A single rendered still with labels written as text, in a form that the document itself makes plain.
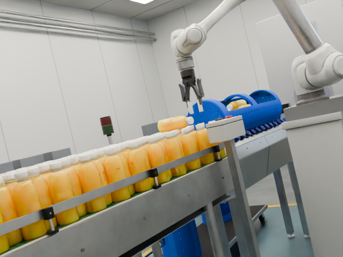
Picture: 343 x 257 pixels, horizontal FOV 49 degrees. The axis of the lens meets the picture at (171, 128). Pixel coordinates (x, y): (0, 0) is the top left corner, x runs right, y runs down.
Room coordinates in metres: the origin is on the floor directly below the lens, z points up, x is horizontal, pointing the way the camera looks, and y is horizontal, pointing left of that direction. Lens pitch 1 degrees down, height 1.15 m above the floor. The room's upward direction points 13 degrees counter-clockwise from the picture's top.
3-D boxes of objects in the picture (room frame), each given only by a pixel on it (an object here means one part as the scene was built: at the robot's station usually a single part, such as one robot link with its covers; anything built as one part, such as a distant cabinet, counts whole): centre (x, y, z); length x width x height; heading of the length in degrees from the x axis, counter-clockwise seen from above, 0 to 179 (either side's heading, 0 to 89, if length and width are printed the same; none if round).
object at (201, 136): (1.95, -0.14, 0.99); 0.07 x 0.07 x 0.19
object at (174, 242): (2.79, 0.13, 0.59); 0.28 x 0.28 x 0.88
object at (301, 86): (2.21, -0.84, 1.24); 0.18 x 0.16 x 0.22; 14
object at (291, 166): (3.02, -0.87, 0.31); 0.06 x 0.06 x 0.63; 52
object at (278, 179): (3.11, -0.76, 0.31); 0.06 x 0.06 x 0.63; 52
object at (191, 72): (2.02, -0.15, 1.35); 0.08 x 0.07 x 0.09; 52
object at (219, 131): (1.90, -0.27, 1.05); 0.20 x 0.10 x 0.10; 142
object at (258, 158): (3.06, -0.82, 0.79); 2.17 x 0.29 x 0.34; 142
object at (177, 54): (2.00, -0.15, 1.53); 0.13 x 0.11 x 0.16; 14
